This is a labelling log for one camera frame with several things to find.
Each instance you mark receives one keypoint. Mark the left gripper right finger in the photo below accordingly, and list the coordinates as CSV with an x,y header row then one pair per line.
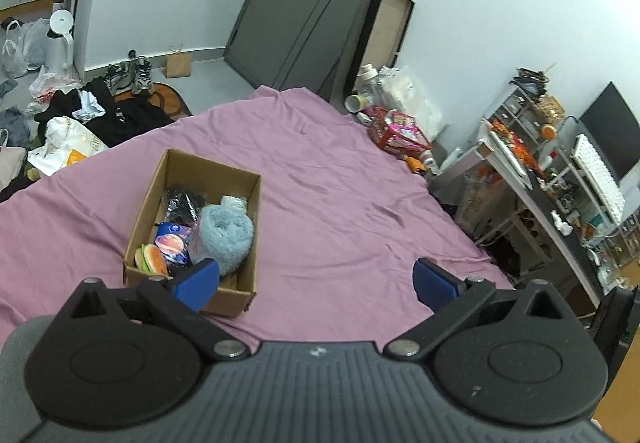
x,y
455,304

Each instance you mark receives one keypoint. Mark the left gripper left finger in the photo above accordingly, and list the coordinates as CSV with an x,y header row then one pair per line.
x,y
176,304

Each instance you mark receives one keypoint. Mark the burger shaped squishy toy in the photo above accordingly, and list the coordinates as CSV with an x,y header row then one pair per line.
x,y
148,259

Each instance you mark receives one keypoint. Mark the blue tissue pack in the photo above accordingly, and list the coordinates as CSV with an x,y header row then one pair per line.
x,y
172,239

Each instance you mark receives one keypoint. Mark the grey pink plush toy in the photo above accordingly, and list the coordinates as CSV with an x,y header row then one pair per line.
x,y
222,234

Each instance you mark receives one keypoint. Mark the black mesh fabric bundle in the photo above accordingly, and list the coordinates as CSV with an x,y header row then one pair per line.
x,y
182,206

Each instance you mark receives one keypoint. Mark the white soft pouch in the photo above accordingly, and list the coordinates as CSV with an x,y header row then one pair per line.
x,y
235,203

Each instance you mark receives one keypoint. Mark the white keyboard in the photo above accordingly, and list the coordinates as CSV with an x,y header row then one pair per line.
x,y
600,178

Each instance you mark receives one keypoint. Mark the pink bed sheet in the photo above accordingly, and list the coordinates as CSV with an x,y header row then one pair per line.
x,y
340,223

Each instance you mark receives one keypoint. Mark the orange small bottle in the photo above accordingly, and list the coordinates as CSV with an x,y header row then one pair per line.
x,y
415,165

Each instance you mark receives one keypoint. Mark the white desk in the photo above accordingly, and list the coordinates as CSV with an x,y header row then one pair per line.
x,y
529,192

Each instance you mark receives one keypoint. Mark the red plastic basket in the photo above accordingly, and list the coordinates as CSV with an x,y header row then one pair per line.
x,y
388,140

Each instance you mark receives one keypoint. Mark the pink snack packet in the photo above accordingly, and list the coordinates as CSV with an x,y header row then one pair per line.
x,y
402,124

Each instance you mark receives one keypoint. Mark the black monitor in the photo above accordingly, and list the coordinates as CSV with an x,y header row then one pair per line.
x,y
615,129

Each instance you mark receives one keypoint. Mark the black clothes pile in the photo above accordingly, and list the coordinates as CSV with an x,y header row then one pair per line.
x,y
121,122

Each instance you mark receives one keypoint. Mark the grey drawer organizer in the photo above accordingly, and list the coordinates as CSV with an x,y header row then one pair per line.
x,y
518,113

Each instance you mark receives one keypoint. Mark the tape roll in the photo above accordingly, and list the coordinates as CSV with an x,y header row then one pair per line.
x,y
355,103

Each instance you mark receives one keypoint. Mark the pair of sneakers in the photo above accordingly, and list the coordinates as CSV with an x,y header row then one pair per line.
x,y
134,74

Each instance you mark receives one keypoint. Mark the clear plastic bottle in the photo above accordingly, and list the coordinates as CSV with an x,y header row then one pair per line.
x,y
375,83

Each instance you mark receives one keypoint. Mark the small brown paper bag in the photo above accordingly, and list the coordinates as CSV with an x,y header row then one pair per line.
x,y
178,63

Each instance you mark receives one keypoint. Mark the white plastic bag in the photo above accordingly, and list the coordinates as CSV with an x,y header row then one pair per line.
x,y
25,46

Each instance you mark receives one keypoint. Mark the wooden framed board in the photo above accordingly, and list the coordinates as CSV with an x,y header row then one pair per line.
x,y
380,37

